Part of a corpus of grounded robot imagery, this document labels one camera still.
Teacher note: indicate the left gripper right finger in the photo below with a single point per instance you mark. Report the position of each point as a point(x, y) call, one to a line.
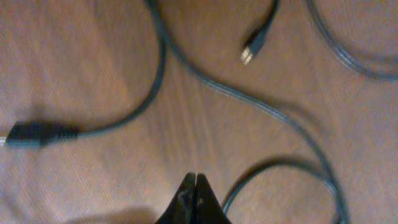
point(207, 208)

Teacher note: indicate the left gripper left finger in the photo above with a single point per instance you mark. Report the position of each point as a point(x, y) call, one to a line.
point(180, 208)

